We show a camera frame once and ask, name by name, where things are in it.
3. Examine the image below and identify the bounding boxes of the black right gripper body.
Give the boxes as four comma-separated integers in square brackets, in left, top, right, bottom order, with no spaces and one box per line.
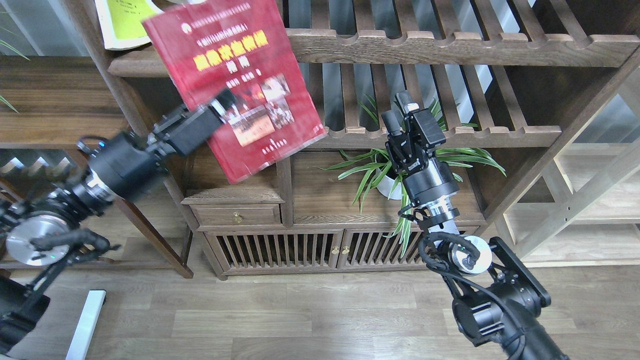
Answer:
[385,109,460,226]

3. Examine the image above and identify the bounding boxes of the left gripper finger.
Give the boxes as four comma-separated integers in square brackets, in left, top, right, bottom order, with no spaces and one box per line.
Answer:
[209,88,238,121]

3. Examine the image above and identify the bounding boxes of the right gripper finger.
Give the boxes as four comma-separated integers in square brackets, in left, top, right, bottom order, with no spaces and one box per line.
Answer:
[381,111,403,137]
[395,90,419,117]

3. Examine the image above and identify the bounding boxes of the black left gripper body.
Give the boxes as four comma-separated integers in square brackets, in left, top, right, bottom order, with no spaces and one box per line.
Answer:
[77,104,224,203]

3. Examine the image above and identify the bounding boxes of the red book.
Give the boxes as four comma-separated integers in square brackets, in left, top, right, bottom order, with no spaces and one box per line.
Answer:
[142,0,327,184]

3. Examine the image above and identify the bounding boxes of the yellow green book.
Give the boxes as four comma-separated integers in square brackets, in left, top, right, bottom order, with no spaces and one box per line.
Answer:
[94,0,163,51]

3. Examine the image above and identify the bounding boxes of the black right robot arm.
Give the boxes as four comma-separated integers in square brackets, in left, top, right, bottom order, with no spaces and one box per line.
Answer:
[382,91,567,360]

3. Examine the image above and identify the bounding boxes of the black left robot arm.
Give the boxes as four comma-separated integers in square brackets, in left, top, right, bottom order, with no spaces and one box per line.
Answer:
[0,88,236,355]

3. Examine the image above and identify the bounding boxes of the white plant pot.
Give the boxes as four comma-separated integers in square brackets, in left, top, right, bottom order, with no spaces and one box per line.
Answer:
[373,161,403,200]

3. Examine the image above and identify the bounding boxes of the green spider plant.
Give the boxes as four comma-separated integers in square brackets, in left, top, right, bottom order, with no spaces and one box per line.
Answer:
[318,95,506,256]

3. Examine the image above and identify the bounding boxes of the dark wooden bookshelf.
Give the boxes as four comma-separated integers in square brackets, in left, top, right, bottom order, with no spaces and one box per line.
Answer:
[63,0,639,277]

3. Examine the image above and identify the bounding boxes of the wooden slatted rack left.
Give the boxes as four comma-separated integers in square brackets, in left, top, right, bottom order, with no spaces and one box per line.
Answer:
[0,155,116,279]

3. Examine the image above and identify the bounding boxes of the white floor bar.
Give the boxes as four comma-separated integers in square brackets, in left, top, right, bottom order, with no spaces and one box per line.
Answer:
[65,289,106,360]

